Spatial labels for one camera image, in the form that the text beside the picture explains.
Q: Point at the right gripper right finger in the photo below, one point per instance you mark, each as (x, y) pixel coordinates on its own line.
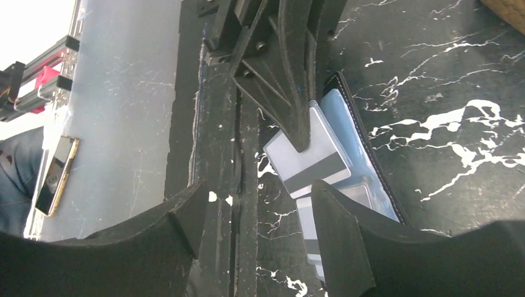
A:
(364, 253)

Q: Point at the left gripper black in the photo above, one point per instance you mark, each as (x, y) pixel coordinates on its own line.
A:
(279, 54)

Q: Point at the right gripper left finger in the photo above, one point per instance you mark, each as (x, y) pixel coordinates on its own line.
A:
(150, 254)

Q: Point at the black leather card holder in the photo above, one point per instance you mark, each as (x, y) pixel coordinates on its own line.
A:
(366, 185)

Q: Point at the white card with magnetic stripe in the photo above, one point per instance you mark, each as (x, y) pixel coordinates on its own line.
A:
(323, 159)

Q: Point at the smartphone with gold edge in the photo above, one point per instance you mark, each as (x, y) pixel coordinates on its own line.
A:
(55, 179)

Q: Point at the brown woven organizer tray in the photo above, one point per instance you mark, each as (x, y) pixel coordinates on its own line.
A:
(511, 11)

